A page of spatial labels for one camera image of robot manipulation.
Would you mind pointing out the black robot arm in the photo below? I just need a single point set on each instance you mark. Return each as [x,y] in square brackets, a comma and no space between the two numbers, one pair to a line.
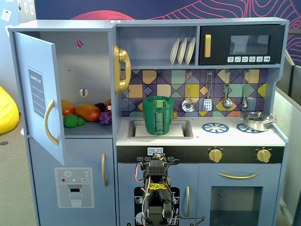
[156,174]

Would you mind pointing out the green container lid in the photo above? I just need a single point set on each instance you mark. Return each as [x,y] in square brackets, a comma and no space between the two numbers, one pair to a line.
[149,103]

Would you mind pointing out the steel pot lid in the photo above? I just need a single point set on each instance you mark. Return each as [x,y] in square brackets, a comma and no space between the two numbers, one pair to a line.
[256,116]

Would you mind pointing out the green plastic container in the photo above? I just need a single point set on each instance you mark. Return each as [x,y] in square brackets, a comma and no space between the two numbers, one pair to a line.
[149,122]

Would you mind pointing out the gold toy faucet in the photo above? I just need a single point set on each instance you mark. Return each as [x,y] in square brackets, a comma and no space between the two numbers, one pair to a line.
[175,115]

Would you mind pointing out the digital clock display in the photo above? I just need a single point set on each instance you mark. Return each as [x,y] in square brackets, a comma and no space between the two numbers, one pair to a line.
[155,151]

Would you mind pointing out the metal skimmer spoon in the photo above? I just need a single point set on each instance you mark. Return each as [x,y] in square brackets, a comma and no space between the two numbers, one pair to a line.
[188,106]

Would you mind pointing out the grey toy sink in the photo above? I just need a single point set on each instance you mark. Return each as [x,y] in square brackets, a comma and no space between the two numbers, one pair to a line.
[188,128]

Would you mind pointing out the red toy food piece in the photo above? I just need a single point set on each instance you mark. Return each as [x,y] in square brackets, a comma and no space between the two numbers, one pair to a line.
[108,108]

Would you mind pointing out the orange toy fruit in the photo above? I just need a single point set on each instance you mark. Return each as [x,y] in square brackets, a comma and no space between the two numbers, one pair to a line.
[108,102]

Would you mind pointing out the purple toy grapes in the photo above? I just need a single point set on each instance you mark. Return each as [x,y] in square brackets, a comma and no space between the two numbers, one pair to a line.
[105,118]

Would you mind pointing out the metal slotted spatula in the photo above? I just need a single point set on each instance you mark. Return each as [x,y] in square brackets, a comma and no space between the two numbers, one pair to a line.
[207,105]

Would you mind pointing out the large orange toy mango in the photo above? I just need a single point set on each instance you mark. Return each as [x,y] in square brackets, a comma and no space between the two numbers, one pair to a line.
[88,113]

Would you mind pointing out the gold toy telephone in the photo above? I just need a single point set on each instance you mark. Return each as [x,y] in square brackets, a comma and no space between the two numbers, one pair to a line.
[122,56]

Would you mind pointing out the white toy plate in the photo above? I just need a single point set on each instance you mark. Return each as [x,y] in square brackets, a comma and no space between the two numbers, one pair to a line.
[181,51]
[190,50]
[174,53]

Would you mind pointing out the small green toy fruit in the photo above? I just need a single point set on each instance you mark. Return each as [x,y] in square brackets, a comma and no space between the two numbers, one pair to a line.
[81,122]

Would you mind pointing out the metal ladle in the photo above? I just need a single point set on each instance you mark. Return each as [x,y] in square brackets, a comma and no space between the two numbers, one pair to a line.
[227,103]

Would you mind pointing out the gold stove knob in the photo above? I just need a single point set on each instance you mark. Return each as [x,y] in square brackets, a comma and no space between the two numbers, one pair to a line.
[215,155]
[263,155]

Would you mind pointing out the bumpy green toy fruit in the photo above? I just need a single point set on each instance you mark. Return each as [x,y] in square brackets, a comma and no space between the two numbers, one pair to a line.
[70,121]

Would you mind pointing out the red orange toy mango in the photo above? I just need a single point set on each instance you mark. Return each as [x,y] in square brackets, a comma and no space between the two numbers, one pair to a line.
[67,108]

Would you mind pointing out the blue freezer door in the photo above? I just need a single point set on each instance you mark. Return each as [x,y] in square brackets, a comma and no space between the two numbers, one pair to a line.
[77,153]

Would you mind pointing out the black microwave door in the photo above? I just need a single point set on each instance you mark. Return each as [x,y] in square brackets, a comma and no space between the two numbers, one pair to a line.
[218,47]

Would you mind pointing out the blue oven door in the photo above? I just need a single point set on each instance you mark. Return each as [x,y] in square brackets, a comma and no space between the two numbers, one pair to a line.
[204,200]

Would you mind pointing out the steel toy pot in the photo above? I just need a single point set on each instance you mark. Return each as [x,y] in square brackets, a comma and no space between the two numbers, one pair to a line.
[258,126]

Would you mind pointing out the blue wooden toy kitchen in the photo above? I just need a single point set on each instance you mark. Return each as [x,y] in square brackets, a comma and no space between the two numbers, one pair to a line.
[63,25]

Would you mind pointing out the blue fridge door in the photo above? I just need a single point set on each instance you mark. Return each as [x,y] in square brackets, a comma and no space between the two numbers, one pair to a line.
[28,58]

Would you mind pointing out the grey office partition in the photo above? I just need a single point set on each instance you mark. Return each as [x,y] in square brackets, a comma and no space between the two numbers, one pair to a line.
[289,141]

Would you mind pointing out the yellow bean bag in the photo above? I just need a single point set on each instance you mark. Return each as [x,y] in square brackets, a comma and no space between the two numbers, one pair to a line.
[8,113]

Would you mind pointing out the dark round floor socket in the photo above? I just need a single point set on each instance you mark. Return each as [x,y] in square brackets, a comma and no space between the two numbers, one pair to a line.
[3,143]

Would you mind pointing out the wall photo card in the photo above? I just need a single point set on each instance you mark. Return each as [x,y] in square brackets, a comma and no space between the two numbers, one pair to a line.
[32,9]
[26,7]
[20,5]
[5,14]

